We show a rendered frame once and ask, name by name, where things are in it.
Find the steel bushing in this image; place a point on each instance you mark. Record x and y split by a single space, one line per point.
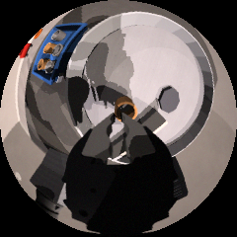
58 35
57 50
48 67

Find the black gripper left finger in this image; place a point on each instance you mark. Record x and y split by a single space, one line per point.
95 143

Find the blue crate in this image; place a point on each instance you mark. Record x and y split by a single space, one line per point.
73 36

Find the bronze bushing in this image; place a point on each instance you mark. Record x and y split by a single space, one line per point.
125 100
49 48
42 63

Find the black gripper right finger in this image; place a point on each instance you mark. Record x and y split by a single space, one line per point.
142 142

